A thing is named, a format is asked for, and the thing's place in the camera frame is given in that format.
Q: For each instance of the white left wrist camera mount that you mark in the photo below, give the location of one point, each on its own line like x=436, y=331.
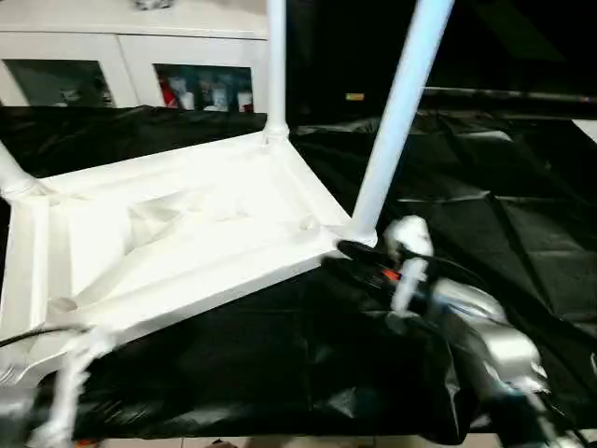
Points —
x=70, y=373

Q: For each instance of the red cabinet item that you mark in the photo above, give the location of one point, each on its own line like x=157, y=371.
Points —
x=168, y=93

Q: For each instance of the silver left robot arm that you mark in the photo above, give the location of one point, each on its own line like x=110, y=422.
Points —
x=9, y=401

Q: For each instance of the small white cup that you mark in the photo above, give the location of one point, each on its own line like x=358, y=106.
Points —
x=187, y=99
x=219, y=98
x=243, y=100

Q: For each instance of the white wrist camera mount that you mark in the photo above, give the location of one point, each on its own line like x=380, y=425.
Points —
x=70, y=373
x=410, y=238

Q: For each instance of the dark patterned ornament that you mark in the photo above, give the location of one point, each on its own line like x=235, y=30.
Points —
x=151, y=4

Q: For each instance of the small tan label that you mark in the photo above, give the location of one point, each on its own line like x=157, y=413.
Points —
x=354, y=96

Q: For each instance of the small dark brown object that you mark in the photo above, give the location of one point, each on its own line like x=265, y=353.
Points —
x=217, y=442

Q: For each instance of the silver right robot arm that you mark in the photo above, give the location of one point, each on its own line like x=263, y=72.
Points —
x=508, y=345

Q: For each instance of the black plastic table mat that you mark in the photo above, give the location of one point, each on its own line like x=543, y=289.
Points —
x=280, y=364

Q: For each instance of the white glass-door cabinet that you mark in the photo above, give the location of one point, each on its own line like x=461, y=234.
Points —
x=70, y=42

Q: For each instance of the white plastic table top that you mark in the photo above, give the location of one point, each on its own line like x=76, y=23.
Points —
x=186, y=210

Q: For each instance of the white plastic table leg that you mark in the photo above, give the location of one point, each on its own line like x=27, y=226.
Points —
x=401, y=116
x=9, y=172
x=275, y=70

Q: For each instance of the long dark metal rod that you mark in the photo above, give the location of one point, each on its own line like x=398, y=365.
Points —
x=513, y=94

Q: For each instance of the white flat board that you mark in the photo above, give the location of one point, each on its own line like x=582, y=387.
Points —
x=587, y=128

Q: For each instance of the large black backdrop sheet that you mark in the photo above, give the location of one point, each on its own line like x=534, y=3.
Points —
x=513, y=42

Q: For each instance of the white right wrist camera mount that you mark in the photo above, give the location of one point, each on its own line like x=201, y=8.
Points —
x=410, y=238

